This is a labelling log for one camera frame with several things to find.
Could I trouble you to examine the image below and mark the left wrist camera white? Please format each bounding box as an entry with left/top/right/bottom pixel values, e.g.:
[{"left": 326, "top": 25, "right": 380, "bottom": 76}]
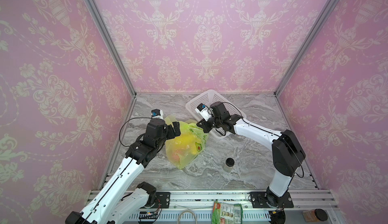
[{"left": 151, "top": 109, "right": 164, "bottom": 120}]

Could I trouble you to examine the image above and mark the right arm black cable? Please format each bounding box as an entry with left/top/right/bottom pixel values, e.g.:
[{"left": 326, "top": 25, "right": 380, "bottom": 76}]
[{"left": 222, "top": 101, "right": 247, "bottom": 117}]

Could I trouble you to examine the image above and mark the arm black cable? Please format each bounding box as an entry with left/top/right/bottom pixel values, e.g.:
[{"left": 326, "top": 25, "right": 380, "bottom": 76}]
[
  {"left": 119, "top": 116, "right": 152, "bottom": 147},
  {"left": 222, "top": 101, "right": 247, "bottom": 117}
]

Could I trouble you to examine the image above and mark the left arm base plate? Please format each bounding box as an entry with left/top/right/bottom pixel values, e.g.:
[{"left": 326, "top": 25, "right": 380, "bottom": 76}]
[{"left": 142, "top": 192, "right": 171, "bottom": 209}]

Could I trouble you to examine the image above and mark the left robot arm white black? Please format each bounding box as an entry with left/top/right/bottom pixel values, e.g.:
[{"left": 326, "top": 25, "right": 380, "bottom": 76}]
[{"left": 65, "top": 118, "right": 180, "bottom": 224}]

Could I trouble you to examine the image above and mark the yellow-green plastic bag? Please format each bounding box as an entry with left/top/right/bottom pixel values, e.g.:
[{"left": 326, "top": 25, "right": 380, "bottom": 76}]
[{"left": 165, "top": 120, "right": 209, "bottom": 169}]

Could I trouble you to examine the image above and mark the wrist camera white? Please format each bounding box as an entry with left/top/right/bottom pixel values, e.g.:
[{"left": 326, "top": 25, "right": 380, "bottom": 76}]
[
  {"left": 151, "top": 109, "right": 164, "bottom": 120},
  {"left": 195, "top": 103, "right": 212, "bottom": 122}
]

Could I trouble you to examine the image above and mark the green snack packet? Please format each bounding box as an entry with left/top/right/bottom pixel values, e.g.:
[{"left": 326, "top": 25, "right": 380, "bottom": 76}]
[{"left": 211, "top": 201, "right": 243, "bottom": 224}]

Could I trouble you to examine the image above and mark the aluminium front rail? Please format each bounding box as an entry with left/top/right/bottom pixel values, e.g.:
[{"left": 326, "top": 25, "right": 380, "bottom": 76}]
[{"left": 78, "top": 189, "right": 346, "bottom": 224}]

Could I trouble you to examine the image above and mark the white plastic perforated basket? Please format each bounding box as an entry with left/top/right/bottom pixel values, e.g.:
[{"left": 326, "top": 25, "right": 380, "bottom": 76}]
[{"left": 186, "top": 89, "right": 247, "bottom": 122}]

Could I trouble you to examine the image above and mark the beige looped cable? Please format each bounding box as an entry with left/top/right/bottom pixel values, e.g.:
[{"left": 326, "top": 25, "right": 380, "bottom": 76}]
[{"left": 177, "top": 210, "right": 198, "bottom": 224}]

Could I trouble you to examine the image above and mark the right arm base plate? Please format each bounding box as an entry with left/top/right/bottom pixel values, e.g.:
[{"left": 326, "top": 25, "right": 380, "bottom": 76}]
[{"left": 248, "top": 191, "right": 294, "bottom": 209}]

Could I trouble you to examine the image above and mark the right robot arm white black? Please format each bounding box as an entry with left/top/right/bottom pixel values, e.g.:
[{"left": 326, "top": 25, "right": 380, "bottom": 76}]
[{"left": 195, "top": 101, "right": 306, "bottom": 208}]

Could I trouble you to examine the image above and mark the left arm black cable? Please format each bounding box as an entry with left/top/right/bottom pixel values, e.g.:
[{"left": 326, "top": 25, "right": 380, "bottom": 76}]
[{"left": 119, "top": 116, "right": 152, "bottom": 147}]

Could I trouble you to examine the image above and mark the brown jar black lid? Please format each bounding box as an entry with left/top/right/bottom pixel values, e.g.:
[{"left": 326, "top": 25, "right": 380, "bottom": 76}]
[{"left": 303, "top": 209, "right": 328, "bottom": 223}]

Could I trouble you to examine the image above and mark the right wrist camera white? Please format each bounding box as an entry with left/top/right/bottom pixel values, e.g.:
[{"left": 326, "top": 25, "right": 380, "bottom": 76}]
[{"left": 195, "top": 103, "right": 212, "bottom": 122}]

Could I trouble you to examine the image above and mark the aluminium corner post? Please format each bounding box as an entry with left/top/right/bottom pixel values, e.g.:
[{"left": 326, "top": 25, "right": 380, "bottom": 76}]
[
  {"left": 274, "top": 0, "right": 339, "bottom": 98},
  {"left": 84, "top": 0, "right": 136, "bottom": 98}
]

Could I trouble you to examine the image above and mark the aluminium corner post left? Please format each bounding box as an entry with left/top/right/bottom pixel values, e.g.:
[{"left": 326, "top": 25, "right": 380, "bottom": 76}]
[{"left": 84, "top": 0, "right": 136, "bottom": 98}]

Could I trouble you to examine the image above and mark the aluminium corner post right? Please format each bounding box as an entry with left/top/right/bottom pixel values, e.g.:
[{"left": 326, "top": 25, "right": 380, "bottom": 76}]
[{"left": 274, "top": 0, "right": 339, "bottom": 98}]

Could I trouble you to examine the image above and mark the small jar black lid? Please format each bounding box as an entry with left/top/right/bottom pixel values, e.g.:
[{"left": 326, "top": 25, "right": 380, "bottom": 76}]
[{"left": 223, "top": 157, "right": 235, "bottom": 173}]

